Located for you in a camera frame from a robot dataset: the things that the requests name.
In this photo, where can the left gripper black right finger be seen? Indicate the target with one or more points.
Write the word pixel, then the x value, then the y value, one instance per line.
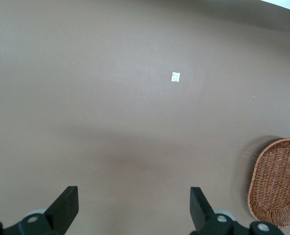
pixel 201 213

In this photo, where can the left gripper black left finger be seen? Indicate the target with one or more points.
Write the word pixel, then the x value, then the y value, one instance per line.
pixel 61 210

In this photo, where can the brown wicker oval basket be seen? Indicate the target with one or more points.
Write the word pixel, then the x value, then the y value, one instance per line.
pixel 277 181

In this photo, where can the small square tape patch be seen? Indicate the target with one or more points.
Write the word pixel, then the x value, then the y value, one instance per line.
pixel 175 77

